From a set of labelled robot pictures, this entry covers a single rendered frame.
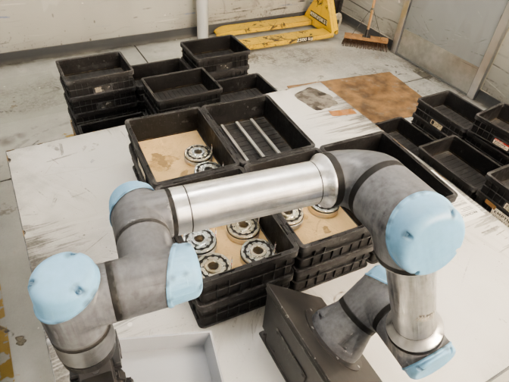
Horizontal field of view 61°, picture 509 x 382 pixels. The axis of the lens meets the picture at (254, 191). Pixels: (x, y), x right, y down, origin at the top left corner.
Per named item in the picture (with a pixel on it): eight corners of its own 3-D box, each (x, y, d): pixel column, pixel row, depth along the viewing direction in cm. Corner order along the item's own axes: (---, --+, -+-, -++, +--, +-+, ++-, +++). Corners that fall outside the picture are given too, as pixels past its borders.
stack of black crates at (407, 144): (434, 178, 273) (447, 148, 257) (399, 191, 261) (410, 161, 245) (391, 144, 298) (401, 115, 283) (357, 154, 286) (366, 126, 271)
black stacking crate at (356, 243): (376, 246, 137) (386, 221, 129) (296, 276, 126) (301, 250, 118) (312, 172, 162) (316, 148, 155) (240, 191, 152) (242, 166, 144)
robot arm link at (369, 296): (359, 299, 115) (395, 265, 112) (389, 341, 105) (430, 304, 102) (335, 289, 108) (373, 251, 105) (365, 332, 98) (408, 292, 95)
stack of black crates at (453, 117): (476, 162, 289) (498, 119, 266) (444, 174, 277) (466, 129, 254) (432, 131, 314) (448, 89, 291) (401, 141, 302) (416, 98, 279)
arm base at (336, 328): (363, 362, 111) (391, 337, 109) (339, 365, 99) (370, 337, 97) (327, 315, 120) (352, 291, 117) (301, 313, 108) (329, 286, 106)
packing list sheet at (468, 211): (488, 213, 168) (488, 212, 168) (447, 232, 159) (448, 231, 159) (426, 165, 189) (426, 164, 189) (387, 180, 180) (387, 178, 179)
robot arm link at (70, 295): (107, 289, 46) (21, 313, 44) (122, 342, 54) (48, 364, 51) (98, 238, 52) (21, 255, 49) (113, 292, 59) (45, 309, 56)
